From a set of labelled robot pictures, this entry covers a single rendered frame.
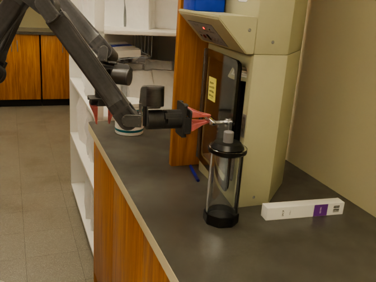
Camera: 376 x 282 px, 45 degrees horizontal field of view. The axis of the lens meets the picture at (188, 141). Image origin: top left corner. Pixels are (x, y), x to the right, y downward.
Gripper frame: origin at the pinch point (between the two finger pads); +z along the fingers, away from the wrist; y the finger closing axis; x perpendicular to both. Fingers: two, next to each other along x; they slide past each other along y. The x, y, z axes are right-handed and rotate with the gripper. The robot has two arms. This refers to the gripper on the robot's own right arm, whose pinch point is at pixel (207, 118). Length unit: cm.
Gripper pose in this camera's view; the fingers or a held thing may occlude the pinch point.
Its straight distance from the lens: 138.6
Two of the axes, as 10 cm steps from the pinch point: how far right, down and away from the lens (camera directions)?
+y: 0.7, -9.5, -3.0
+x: -3.5, -3.1, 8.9
